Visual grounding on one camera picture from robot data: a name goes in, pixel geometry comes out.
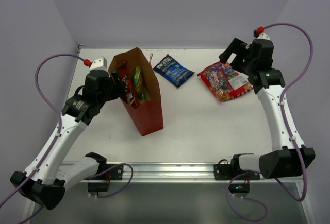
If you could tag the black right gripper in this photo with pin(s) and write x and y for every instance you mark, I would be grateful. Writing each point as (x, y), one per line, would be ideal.
(237, 45)

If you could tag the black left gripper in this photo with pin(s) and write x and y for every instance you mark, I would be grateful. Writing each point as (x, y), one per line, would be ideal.
(116, 86)

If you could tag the red Doritos chip bag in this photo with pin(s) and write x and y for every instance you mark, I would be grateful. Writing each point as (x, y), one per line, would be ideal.
(131, 96)

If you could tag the red patterned snack bag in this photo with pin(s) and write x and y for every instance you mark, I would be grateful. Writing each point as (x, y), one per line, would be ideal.
(224, 82)

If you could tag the red brown paper bag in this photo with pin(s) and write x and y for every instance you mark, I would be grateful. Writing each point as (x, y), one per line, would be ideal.
(148, 116)

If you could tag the blue Kettle potato chips bag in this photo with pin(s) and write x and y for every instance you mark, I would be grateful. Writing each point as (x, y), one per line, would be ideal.
(173, 71)

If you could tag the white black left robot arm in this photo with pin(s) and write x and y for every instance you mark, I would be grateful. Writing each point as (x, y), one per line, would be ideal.
(44, 181)

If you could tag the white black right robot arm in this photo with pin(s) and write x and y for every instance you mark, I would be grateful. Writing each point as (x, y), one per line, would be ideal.
(289, 156)

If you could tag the green yellow candy packet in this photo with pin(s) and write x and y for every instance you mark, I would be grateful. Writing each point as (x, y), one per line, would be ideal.
(138, 83)

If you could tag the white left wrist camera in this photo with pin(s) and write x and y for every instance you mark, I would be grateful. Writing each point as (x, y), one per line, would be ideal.
(99, 64)

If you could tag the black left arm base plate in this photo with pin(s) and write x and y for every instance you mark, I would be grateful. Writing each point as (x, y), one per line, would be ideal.
(114, 174)

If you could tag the aluminium front mounting rail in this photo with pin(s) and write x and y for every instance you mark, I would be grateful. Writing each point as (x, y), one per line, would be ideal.
(169, 173)

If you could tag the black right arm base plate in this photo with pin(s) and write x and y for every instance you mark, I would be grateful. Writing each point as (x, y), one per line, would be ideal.
(223, 171)

